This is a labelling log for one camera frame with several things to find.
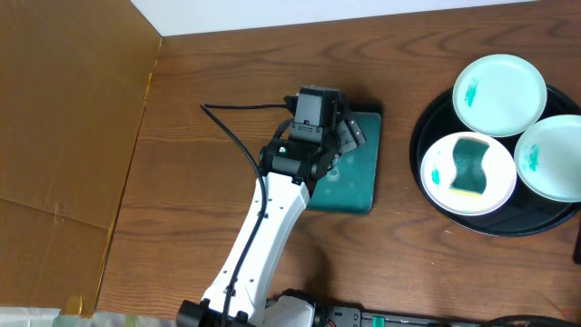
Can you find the mint plate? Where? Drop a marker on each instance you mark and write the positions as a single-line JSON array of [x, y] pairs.
[[547, 157], [499, 95]]

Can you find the mint plate right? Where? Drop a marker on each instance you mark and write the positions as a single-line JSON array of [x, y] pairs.
[[547, 157]]

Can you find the black rectangular water tray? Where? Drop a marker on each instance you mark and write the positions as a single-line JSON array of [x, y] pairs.
[[349, 186]]

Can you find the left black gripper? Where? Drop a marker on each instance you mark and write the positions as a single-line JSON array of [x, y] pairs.
[[349, 133]]

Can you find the brown cardboard panel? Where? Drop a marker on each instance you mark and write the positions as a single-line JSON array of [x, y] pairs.
[[74, 80]]

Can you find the white plate with stain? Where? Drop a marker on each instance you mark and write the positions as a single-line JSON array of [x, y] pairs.
[[437, 171]]

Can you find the green yellow sponge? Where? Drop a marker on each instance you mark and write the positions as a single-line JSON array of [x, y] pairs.
[[468, 155]]

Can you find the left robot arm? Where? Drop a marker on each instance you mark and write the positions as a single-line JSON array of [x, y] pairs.
[[238, 295]]

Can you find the mint plate top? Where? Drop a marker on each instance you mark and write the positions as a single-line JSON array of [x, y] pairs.
[[499, 95]]

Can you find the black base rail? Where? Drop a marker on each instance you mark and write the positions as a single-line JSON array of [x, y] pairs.
[[386, 315]]

